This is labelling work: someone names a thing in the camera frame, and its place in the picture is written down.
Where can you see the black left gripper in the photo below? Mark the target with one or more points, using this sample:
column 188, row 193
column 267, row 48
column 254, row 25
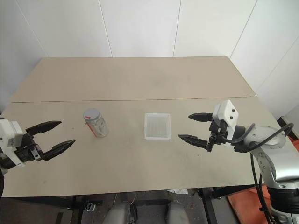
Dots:
column 28, row 150

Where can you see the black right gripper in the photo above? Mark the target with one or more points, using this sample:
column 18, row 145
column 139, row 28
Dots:
column 218, row 134

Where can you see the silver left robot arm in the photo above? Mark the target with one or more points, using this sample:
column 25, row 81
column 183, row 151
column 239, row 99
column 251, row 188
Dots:
column 2, row 166

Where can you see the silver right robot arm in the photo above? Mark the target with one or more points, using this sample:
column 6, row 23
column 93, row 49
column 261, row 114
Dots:
column 280, row 168

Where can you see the clear square plastic tray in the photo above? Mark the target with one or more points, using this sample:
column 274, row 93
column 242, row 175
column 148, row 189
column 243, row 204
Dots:
column 157, row 127

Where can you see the grey jar lid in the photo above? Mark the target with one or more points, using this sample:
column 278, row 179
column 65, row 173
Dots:
column 91, row 114

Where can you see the clear jar with grey lid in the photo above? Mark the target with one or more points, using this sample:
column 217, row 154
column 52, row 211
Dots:
column 99, row 128

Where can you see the small metal caster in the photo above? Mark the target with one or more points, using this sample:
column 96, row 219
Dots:
column 90, row 205

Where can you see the orange floor object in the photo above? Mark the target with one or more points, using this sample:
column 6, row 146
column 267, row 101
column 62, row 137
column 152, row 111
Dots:
column 243, row 200

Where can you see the grey rounded robot leg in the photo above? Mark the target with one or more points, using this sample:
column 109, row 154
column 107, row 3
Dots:
column 177, row 213
column 122, row 213

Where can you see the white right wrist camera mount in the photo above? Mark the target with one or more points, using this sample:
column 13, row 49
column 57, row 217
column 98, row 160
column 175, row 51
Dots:
column 227, row 116

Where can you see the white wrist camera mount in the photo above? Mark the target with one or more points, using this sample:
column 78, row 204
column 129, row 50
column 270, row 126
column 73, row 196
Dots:
column 9, row 142
column 227, row 116

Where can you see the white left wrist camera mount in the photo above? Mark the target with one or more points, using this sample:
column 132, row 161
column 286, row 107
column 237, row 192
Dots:
column 9, row 142

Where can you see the black table frame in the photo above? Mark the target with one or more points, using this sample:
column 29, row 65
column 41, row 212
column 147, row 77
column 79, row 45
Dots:
column 208, row 203

